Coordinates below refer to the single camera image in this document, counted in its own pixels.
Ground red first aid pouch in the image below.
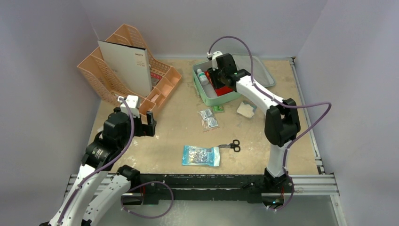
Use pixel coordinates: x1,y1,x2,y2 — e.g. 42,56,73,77
205,70,233,97

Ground small white bottle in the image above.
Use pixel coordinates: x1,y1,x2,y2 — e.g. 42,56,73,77
196,68,209,86

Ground white gauze bag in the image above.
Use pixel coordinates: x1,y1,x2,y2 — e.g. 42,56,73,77
236,101,256,118

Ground clear bag of pads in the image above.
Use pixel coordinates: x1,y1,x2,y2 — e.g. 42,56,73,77
199,108,219,131

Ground blue gauze packet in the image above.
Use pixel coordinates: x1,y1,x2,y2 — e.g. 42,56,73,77
182,145,220,167

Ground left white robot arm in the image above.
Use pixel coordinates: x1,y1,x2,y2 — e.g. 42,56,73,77
43,107,157,226

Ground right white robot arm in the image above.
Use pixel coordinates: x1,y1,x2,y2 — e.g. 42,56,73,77
207,51,301,192

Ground mint green open case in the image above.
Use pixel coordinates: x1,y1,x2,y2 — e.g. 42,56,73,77
192,54,276,107

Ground green pill pack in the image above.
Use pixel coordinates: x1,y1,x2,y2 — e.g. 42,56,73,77
211,105,224,113

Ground peach plastic file organizer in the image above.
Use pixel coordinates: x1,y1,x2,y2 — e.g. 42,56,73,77
77,24,182,117

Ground white booklet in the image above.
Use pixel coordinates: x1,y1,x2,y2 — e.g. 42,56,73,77
98,40,152,97

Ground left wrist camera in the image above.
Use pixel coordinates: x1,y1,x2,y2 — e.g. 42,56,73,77
117,95,140,118

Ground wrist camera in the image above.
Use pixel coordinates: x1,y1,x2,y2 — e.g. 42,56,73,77
117,95,140,118
207,51,223,71

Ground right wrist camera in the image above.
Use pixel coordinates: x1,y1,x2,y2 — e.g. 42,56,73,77
207,51,223,71

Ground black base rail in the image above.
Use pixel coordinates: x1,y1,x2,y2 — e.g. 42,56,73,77
120,173,295,207

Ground black handled scissors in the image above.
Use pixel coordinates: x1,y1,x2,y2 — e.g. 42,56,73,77
218,139,241,152

